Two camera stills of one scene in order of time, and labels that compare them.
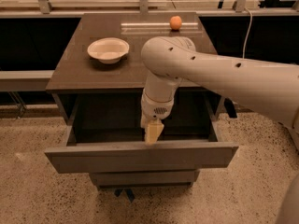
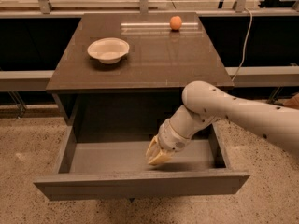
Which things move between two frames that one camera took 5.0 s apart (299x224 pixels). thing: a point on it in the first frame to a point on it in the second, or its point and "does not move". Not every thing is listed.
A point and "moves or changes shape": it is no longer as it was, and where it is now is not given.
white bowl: (107, 50) does not move
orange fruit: (176, 22) does not move
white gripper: (154, 108) to (170, 139)
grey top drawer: (106, 134) moves or changes shape
